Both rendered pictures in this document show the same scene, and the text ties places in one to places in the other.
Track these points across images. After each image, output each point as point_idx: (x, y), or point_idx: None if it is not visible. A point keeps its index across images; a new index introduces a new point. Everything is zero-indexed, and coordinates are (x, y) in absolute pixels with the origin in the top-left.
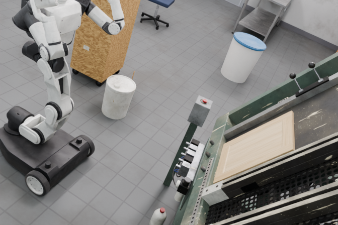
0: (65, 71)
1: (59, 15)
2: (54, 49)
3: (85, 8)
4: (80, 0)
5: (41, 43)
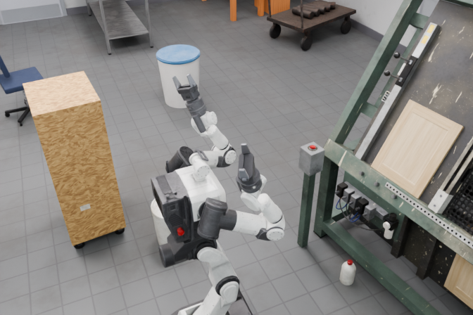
0: None
1: (222, 191)
2: (284, 221)
3: None
4: None
5: (261, 228)
